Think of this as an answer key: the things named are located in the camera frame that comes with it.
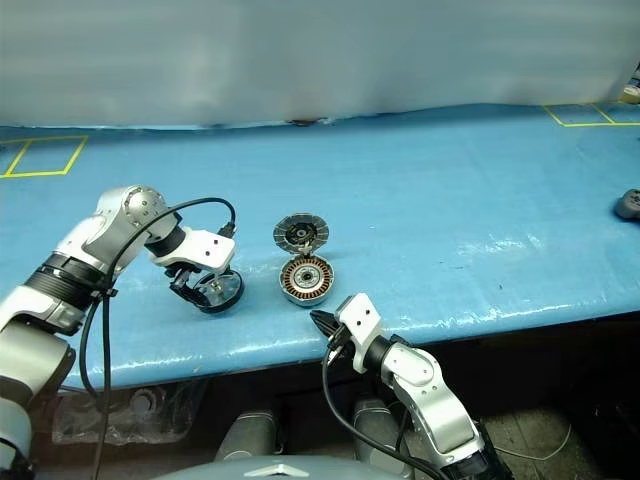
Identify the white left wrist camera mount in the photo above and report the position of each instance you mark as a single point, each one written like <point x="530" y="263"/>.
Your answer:
<point x="210" y="247"/>

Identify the silver hinged motor lid disc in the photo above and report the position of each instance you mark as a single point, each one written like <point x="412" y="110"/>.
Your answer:
<point x="285" y="230"/>

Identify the beige tape roll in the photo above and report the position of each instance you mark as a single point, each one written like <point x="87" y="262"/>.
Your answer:
<point x="632" y="92"/>

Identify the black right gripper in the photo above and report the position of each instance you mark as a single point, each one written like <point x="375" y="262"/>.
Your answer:
<point x="340" y="342"/>

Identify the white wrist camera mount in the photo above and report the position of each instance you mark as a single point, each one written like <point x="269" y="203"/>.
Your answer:
<point x="210" y="247"/>
<point x="360" y="315"/>

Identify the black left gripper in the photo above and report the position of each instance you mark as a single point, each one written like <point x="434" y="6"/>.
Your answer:
<point x="185" y="280"/>

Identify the white backdrop sheet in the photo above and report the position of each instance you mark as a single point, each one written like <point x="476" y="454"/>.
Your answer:
<point x="300" y="50"/>

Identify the blue table cover sheet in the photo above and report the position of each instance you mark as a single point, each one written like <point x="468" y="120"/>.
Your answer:
<point x="450" y="200"/>

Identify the grey rounded robot leg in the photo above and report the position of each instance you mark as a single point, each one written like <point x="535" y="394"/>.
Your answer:
<point x="245" y="437"/>
<point x="380" y="430"/>

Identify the black motor rotor wheel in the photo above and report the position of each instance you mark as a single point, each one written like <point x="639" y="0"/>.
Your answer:
<point x="227" y="295"/>

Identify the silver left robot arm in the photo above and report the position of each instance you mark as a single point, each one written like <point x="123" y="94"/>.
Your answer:
<point x="115" y="210"/>

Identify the grey remote controller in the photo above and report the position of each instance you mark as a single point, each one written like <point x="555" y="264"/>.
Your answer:
<point x="629" y="204"/>

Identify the silver motor stator housing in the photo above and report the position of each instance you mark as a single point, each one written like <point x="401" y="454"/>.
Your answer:
<point x="290" y="280"/>

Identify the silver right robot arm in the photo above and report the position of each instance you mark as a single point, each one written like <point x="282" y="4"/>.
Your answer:
<point x="425" y="375"/>

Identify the grey robot torso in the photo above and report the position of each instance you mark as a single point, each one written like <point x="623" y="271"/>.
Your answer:
<point x="275" y="470"/>

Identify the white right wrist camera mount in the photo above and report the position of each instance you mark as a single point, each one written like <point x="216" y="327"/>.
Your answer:
<point x="360" y="315"/>

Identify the clear plastic bag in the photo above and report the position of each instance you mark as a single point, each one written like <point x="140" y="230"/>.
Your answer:
<point x="150" y="415"/>

